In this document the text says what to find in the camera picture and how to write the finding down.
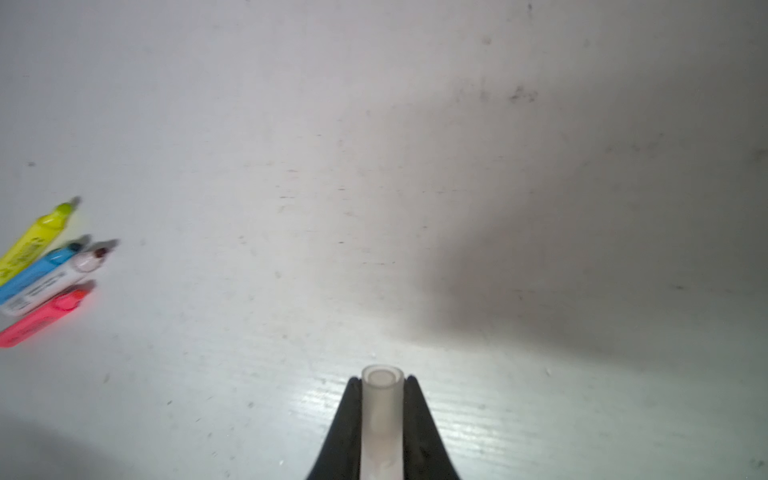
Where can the white marker pen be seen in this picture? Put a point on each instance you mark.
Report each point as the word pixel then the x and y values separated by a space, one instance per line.
pixel 80 266

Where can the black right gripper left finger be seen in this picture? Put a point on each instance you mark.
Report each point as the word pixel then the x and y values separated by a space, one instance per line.
pixel 340 455

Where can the clear pen cap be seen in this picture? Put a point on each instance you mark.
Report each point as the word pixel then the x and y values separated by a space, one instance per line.
pixel 382 423

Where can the yellow highlighter pen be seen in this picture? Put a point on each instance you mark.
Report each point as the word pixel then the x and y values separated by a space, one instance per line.
pixel 34 241

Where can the blue highlighter pen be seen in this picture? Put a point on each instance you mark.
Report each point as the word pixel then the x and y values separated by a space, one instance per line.
pixel 42 266

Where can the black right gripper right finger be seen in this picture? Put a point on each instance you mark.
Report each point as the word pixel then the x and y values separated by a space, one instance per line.
pixel 424 454

